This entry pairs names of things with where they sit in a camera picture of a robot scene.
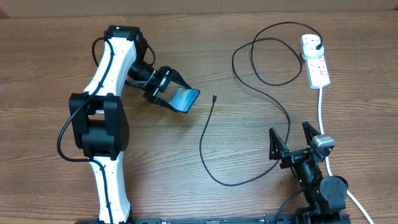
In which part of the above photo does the white charger plug adapter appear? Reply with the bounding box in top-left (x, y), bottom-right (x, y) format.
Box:
top-left (302, 44), bottom-right (325, 60)

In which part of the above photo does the blue Galaxy smartphone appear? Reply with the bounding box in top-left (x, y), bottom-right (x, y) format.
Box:
top-left (169, 87), bottom-right (200, 113)

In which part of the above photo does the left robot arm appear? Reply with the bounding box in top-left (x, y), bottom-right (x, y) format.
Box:
top-left (65, 25), bottom-right (200, 223)

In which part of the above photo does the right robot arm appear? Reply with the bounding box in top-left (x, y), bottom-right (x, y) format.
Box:
top-left (266, 122), bottom-right (351, 223)

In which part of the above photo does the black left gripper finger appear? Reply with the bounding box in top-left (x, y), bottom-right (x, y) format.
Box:
top-left (169, 69), bottom-right (191, 89)
top-left (154, 96), bottom-right (178, 113)

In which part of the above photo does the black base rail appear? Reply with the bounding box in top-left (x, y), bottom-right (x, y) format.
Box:
top-left (75, 215), bottom-right (351, 224)

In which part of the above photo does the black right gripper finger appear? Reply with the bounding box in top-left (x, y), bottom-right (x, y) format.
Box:
top-left (302, 121), bottom-right (320, 146)
top-left (269, 128), bottom-right (289, 160)

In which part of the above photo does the white power strip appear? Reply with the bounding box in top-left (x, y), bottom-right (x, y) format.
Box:
top-left (300, 34), bottom-right (331, 90)

